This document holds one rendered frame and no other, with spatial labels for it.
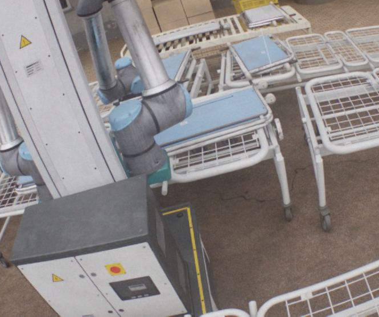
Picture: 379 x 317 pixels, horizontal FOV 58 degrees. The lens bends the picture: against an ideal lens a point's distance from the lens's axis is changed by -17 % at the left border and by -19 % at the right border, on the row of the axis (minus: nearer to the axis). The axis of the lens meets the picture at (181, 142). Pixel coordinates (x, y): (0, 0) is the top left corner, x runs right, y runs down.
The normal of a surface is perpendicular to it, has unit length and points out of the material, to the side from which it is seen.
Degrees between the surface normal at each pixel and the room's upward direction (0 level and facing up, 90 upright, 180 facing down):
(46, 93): 90
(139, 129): 88
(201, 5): 90
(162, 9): 90
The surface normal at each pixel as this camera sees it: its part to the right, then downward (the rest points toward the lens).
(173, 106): 0.40, 0.16
